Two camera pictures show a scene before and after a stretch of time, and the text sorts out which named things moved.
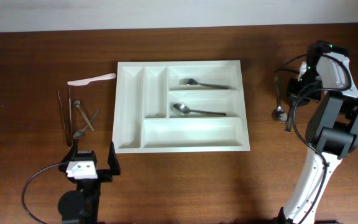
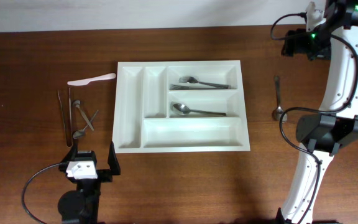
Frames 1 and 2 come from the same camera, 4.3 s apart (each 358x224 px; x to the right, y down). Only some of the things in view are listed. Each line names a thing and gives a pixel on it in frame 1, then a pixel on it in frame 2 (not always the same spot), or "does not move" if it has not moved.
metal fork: x=288 y=122 to x=177 y=87
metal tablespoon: x=182 y=110 does not move
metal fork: x=191 y=81 does not move
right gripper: x=296 y=96 to x=294 y=45
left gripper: x=106 y=175 does not move
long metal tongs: x=63 y=119 does not move
